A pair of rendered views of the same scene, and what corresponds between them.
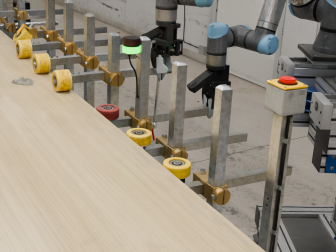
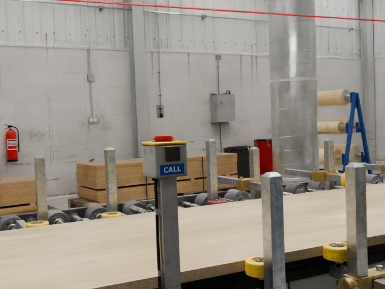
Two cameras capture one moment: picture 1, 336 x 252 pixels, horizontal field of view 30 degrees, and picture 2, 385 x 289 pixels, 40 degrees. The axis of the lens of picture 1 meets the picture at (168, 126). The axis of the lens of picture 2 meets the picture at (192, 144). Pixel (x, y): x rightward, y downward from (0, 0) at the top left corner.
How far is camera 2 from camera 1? 205 cm
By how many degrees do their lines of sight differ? 91
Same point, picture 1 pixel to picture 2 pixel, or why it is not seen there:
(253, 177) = not seen: outside the picture
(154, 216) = (141, 260)
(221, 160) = (268, 270)
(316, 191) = not seen: outside the picture
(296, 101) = (149, 160)
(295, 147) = not seen: outside the picture
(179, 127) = (352, 249)
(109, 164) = (247, 243)
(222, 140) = (266, 242)
